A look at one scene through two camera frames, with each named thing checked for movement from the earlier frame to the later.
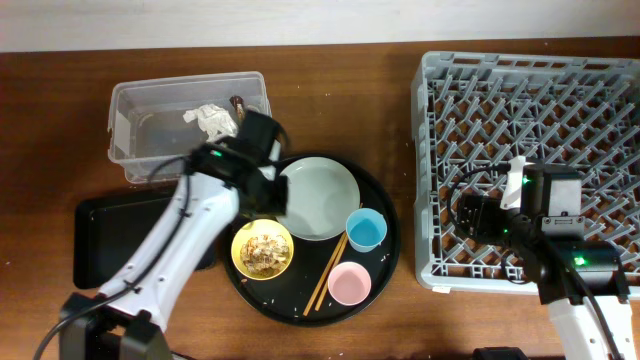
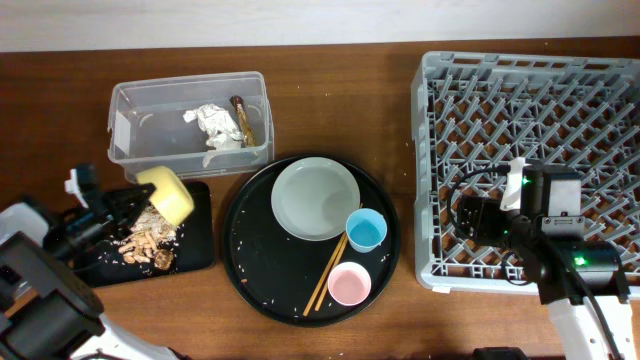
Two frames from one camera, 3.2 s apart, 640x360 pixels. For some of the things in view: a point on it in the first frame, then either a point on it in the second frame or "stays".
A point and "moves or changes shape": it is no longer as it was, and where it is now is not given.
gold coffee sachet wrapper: x=238 y=102 stays
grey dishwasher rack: x=474 y=110 stays
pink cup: x=349 y=283 stays
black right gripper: x=487 y=205 stays
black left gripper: x=277 y=201 to x=95 y=205
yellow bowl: x=254 y=228 moves or changes shape
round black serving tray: x=331 y=257 stays
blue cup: x=366 y=229 stays
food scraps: x=264 y=254 moves or changes shape
